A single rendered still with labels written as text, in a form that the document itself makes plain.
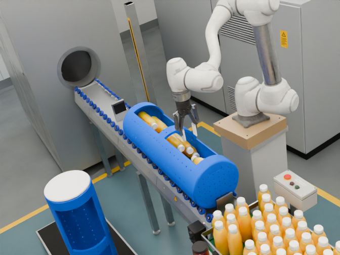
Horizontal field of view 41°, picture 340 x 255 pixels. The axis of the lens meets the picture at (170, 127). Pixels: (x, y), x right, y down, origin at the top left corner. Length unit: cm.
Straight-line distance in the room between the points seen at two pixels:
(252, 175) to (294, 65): 121
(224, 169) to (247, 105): 56
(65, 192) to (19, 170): 242
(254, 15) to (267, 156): 95
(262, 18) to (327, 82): 176
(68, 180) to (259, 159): 118
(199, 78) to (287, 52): 180
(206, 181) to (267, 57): 75
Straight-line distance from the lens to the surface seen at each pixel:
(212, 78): 203
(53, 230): 388
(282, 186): 231
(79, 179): 274
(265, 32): 245
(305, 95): 387
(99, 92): 393
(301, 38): 363
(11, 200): 469
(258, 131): 272
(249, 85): 271
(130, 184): 428
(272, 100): 262
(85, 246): 323
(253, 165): 283
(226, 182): 237
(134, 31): 339
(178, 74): 212
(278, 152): 295
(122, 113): 339
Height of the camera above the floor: 259
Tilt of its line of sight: 32 degrees down
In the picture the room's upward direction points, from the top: 12 degrees counter-clockwise
